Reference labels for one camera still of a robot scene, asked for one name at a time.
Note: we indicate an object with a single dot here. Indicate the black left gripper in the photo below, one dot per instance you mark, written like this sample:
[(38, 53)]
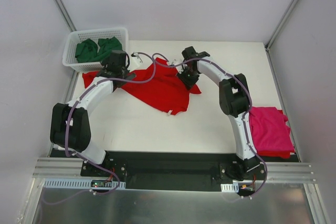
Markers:
[(124, 77)]

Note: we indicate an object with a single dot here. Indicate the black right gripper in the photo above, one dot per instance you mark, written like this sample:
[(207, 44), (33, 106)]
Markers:
[(187, 77)]

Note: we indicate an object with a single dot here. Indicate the red t shirt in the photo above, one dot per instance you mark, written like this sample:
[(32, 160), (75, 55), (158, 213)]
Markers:
[(282, 146), (159, 87)]

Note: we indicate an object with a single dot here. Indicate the white plastic basket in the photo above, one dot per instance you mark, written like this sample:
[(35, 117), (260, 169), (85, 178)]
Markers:
[(76, 37)]

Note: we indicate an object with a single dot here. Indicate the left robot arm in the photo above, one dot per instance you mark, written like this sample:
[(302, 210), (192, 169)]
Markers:
[(70, 126)]

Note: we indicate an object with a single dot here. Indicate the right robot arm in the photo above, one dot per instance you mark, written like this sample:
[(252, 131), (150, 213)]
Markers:
[(234, 101)]

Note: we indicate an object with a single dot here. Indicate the green t shirt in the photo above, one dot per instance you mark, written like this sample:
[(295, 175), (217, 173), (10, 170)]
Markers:
[(89, 51)]

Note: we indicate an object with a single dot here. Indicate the folded pink t shirt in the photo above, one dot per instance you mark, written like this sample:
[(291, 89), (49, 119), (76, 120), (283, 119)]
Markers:
[(263, 123)]

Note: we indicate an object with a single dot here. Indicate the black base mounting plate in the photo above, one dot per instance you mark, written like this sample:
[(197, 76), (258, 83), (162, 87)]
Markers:
[(176, 171)]

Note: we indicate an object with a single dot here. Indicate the folded red t shirt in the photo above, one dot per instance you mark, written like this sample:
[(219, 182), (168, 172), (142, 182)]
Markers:
[(282, 146)]

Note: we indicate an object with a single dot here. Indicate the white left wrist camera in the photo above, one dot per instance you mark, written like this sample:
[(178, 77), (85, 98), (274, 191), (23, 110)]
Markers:
[(135, 61)]

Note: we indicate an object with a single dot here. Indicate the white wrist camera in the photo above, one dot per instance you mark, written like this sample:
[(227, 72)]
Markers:
[(175, 64), (135, 61)]

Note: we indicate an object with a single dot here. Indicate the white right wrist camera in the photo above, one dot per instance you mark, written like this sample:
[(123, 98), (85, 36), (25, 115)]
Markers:
[(175, 64)]

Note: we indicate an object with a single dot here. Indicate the right white cable duct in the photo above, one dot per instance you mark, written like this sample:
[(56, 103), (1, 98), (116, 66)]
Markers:
[(230, 188)]

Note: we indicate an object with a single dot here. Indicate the white cable duct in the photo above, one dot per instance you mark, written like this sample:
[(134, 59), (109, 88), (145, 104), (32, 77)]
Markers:
[(230, 188), (67, 183)]

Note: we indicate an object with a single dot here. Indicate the aluminium front rail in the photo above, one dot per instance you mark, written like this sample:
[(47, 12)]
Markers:
[(71, 167)]

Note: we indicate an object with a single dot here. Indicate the left white cable duct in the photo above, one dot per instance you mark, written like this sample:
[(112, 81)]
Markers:
[(67, 183)]

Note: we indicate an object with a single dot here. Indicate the right aluminium frame post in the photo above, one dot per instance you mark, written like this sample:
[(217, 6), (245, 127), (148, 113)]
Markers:
[(286, 15)]

